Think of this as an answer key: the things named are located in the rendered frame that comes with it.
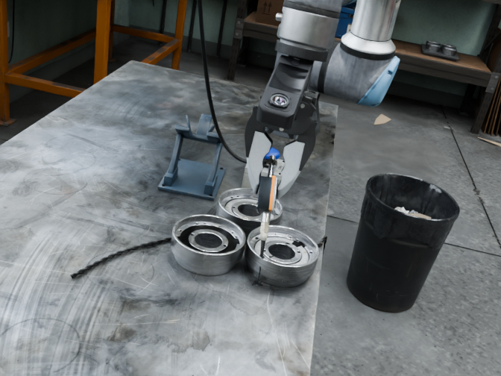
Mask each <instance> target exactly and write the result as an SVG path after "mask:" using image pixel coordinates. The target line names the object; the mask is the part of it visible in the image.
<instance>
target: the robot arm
mask: <svg viewBox="0 0 501 376"><path fill-rule="evenodd" d="M354 1H356V0H284V2H283V6H284V7H283V10H282V12H283V14H281V13H277V15H276V20H277V21H281V23H280V24H279V27H278V31H277V36H278V37H279V38H280V40H277V42H276V45H275V51H277V57H276V61H275V66H274V71H273V72H272V74H271V77H270V79H269V81H268V84H267V86H266V88H265V91H264V93H263V94H262V95H261V96H260V98H261V99H260V101H259V106H258V107H257V106H254V107H253V112H252V114H251V117H250V118H249V120H248V123H247V125H246V128H245V150H246V158H247V165H248V177H249V181H250V185H251V187H252V190H253V192H254V193H255V194H257V193H258V190H259V183H260V182H259V179H260V178H261V172H262V170H263V168H264V167H265V156H266V154H267V153H268V152H269V151H270V150H271V147H272V144H273V140H272V139H271V138H270V137H269V135H268V134H274V135H277V136H279V137H285V138H289V139H291V140H293V139H294V140H293V141H291V142H289V143H287V144H286V145H285V147H284V149H283V158H284V161H285V166H284V167H283V169H282V171H281V173H280V175H281V181H280V183H279V184H278V186H277V197H276V199H280V198H281V197H283V196H284V195H285V194H286V193H287V192H288V191H289V189H290V188H291V187H292V184H293V183H294V182H295V180H296V178H297V177H298V175H299V174H300V172H301V170H302V169H303V167H304V166H305V164H306V162H307V160H308V159H309V157H310V155H311V154H312V152H313V149H314V147H315V141H316V136H317V135H318V132H319V129H320V126H321V123H320V114H319V105H318V101H319V97H320V94H321V93H323V94H326V95H331V96H333V97H336V98H341V99H344V100H347V101H351V102H354V103H356V104H362V105H365V106H369V107H376V106H378V105H379V104H380V103H381V101H382V100H383V98H384V96H385V94H386V93H387V91H388V88H389V86H390V84H391V82H392V80H393V77H394V75H395V73H396V71H397V67H398V65H399V63H400V59H399V58H397V57H396V56H394V53H395V48H396V47H395V45H394V44H393V42H392V41H391V35H392V32H393V29H394V23H395V21H396V18H397V12H398V9H399V6H400V1H401V0H357V3H356V9H355V13H354V16H353V22H352V26H351V29H350V31H349V32H348V33H346V34H345V35H344V36H342V38H341V42H340V43H338V42H335V41H333V40H334V37H335V33H336V29H337V26H338V21H339V19H338V18H339V16H340V12H341V7H342V6H345V5H347V4H351V3H353V2H354ZM267 132H268V134H267Z"/></svg>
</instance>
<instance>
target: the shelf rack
mask: <svg viewBox="0 0 501 376"><path fill-rule="evenodd" d="M480 1H486V2H490V3H494V4H497V7H496V10H495V12H494V16H493V18H492V20H491V24H490V27H489V29H488V32H487V35H486V37H485V41H484V43H483V46H482V49H481V51H480V54H478V55H477V56H473V55H469V54H463V53H459V52H457V55H458V56H459V59H458V60H456V61H452V60H446V59H443V58H439V57H433V56H429V55H425V54H423V51H422V49H421V45H420V44H416V43H410V42H406V41H402V40H396V39H392V38H391V41H392V42H393V44H394V45H395V47H396V48H395V53H394V56H396V57H397V58H399V59H400V63H399V65H398V67H397V68H398V69H402V70H406V71H410V72H416V73H421V74H425V75H431V76H435V77H439V78H445V79H449V80H453V81H460V82H463V83H467V84H468V87H467V91H466V93H465V95H464V99H463V102H462V104H461V107H460V110H459V112H460V114H461V115H466V116H469V115H468V114H467V110H468V108H469V106H470V104H471V105H472V107H473V109H474V110H475V112H476V117H475V119H474V121H473V125H472V127H471V129H469V128H468V130H469V132H470V134H474V135H477V136H479V131H480V128H481V127H482V123H483V121H484V118H485V115H486V113H487V111H488V108H489V105H490V103H491V99H492V98H493V95H494V92H495V89H496V88H497V84H498V82H499V79H500V76H501V49H500V53H499V55H498V58H497V61H496V63H495V66H494V69H493V72H491V71H490V69H489V68H488V67H487V66H486V65H485V63H486V60H487V56H488V53H489V51H490V49H491V45H492V43H493V42H494V41H495V40H496V39H497V38H498V37H499V36H500V34H501V30H500V31H499V32H498V33H497V35H496V36H495V34H496V32H497V29H498V26H499V24H500V20H501V0H480ZM246 4H247V0H239V3H238V9H237V14H236V24H235V30H234V35H233V44H232V48H231V53H230V62H229V66H228V71H227V78H226V79H225V80H226V81H232V82H234V81H235V80H236V78H235V72H236V66H241V67H245V66H246V65H247V64H246V60H247V55H248V46H249V42H250V37H253V38H257V39H261V40H267V41H271V42H274V43H276V42H277V40H280V38H279V37H278V36H277V31H278V26H273V25H266V24H262V23H258V22H255V19H256V0H249V4H248V12H247V17H246V19H244V17H245V8H246ZM242 35H243V40H242V49H241V50H240V51H239V46H240V42H241V39H242ZM238 59H239V63H238V64H237V60H238ZM236 64H237V65H236ZM477 85H478V86H480V105H479V107H478V105H477V104H476V102H475V101H474V99H473V94H474V92H475V89H476V86H477ZM483 87H486V90H485V93H484V95H483Z"/></svg>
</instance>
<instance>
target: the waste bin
mask: <svg viewBox="0 0 501 376"><path fill-rule="evenodd" d="M396 207H404V209H405V210H406V211H409V212H411V211H412V210H414V211H417V212H418V213H420V214H423V215H425V216H429V217H431V219H425V218H421V217H417V216H412V215H409V214H406V213H403V212H400V211H399V210H395V208H396ZM459 214H460V208H459V205H458V204H457V202H456V201H455V199H454V198H453V197H452V196H451V195H450V194H449V193H447V192H446V191H445V190H443V189H442V188H440V187H438V186H436V185H434V184H431V183H430V182H428V181H425V180H422V179H420V178H415V177H412V176H408V175H401V174H394V173H385V174H378V175H374V176H373V177H371V178H369V180H368V181H367V183H366V186H365V196H364V199H363V202H362V209H361V216H360V220H359V226H358V230H357V234H356V240H355V243H354V247H353V253H352V257H351V261H350V267H349V270H348V274H347V286H348V288H349V290H350V291H351V292H352V293H353V294H354V295H355V296H356V297H357V298H358V299H359V300H360V301H361V302H363V303H365V304H366V305H368V306H370V307H373V308H376V309H378V310H383V311H388V312H401V311H404V310H408V309H410V308H411V307H412V306H413V305H414V304H415V302H416V299H417V297H418V295H419V293H420V291H421V289H422V287H423V285H424V283H425V281H426V279H427V276H428V274H429V272H430V270H431V268H432V266H433V264H434V262H435V260H436V258H437V256H438V253H439V251H440V250H441V247H442V245H443V244H444V242H445V241H446V238H447V237H448V235H449V233H450V231H451V229H452V227H453V224H454V222H455V220H457V218H458V217H459Z"/></svg>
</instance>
